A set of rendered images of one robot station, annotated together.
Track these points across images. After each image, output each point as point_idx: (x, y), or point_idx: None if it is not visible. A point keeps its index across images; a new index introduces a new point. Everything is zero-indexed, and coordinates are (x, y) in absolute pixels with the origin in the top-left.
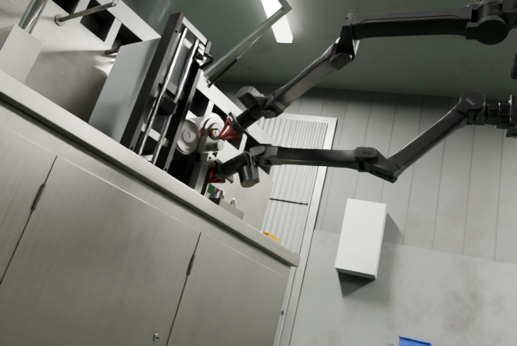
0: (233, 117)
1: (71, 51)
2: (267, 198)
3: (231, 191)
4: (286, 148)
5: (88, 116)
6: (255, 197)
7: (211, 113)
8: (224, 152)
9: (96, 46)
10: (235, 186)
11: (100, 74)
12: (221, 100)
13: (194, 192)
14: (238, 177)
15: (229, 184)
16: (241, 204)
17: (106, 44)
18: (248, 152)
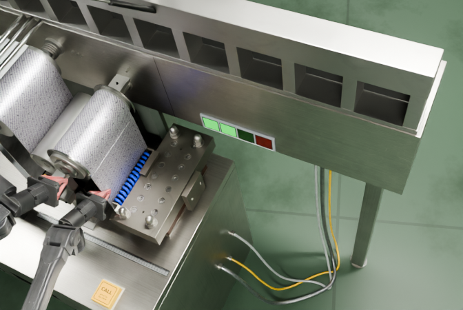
0: (27, 187)
1: (4, 27)
2: (405, 159)
3: (292, 139)
4: (38, 264)
5: (61, 74)
6: (364, 153)
7: (49, 149)
8: (246, 95)
9: (10, 16)
10: (300, 135)
11: (36, 40)
12: (191, 23)
13: None
14: (299, 126)
15: (283, 131)
16: (328, 156)
17: (15, 10)
18: (66, 220)
